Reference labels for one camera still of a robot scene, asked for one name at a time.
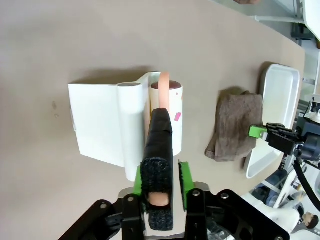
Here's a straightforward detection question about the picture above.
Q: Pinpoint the pink handled lint roller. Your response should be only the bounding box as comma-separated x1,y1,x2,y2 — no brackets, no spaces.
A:
139,71,185,231

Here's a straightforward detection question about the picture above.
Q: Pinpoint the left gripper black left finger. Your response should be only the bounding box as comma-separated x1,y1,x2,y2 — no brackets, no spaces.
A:
57,165,147,240

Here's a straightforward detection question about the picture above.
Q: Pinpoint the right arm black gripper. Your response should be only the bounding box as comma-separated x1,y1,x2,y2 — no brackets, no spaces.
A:
248,117,320,162

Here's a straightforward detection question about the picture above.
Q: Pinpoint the brown cloth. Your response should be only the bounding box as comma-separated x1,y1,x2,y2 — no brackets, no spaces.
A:
204,90,265,163

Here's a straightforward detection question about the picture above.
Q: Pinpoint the white lint roller stand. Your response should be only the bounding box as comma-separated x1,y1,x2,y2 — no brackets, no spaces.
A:
67,71,162,183

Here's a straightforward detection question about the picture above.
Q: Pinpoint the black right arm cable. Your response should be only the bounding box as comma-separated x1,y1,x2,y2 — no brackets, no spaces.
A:
292,158,317,203

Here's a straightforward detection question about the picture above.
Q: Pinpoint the dark haired background person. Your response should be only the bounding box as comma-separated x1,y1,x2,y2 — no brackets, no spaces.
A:
302,211,318,230

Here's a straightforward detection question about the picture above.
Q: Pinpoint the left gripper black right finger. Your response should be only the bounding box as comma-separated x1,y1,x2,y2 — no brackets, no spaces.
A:
178,161,291,240

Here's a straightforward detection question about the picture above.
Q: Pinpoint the silver metal tray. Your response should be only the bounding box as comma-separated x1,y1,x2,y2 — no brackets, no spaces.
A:
243,63,301,180

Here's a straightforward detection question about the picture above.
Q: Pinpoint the white side table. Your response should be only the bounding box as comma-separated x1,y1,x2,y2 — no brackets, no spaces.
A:
253,0,320,42

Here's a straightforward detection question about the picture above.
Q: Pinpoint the person right hand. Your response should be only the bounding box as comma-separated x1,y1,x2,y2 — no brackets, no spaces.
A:
234,0,262,6

